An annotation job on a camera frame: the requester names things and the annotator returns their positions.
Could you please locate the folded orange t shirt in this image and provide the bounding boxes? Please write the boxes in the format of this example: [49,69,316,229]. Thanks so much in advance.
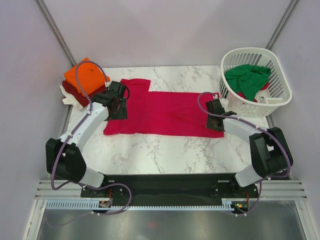
[64,62,110,96]

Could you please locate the folded white t shirt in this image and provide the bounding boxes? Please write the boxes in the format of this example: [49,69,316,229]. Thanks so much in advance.
[59,85,84,110]

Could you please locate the aluminium frame rail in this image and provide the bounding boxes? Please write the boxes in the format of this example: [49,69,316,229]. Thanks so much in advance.
[35,180,307,201]

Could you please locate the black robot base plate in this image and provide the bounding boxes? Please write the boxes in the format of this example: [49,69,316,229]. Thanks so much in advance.
[81,173,258,206]

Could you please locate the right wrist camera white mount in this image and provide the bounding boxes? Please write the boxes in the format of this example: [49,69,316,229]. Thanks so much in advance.
[212,94,229,106]

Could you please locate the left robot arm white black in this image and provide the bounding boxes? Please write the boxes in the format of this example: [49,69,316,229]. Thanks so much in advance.
[45,81,130,197]

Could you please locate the red garment under green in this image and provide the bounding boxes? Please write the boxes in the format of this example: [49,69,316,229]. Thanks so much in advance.
[236,82,270,103]

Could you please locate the white plastic laundry basket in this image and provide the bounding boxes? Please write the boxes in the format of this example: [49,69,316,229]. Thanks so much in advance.
[219,47,293,118]

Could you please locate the folded dark red t shirt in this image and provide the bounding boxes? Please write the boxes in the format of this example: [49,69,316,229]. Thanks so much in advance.
[62,80,106,107]

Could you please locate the white slotted cable duct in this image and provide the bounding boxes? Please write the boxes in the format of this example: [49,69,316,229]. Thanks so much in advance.
[45,198,236,211]

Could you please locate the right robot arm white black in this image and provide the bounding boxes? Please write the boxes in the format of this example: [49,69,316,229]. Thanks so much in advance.
[205,99,294,197]

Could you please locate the green t shirt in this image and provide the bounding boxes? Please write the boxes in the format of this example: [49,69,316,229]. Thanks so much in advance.
[224,64,271,93]

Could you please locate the pink red t shirt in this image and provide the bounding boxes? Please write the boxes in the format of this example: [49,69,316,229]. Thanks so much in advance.
[103,78,224,138]

